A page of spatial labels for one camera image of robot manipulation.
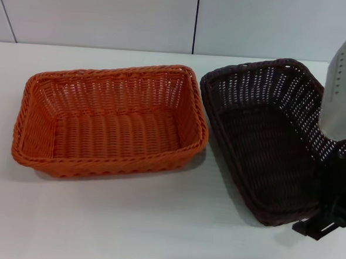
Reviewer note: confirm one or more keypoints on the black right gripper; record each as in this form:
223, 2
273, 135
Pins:
340, 181

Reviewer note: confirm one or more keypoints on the dark brown woven plastic basket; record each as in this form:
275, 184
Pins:
257, 146

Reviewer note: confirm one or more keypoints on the orange woven plastic basket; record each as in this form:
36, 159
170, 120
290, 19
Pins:
117, 129

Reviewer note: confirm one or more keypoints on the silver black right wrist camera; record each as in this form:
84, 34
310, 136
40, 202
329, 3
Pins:
344, 84

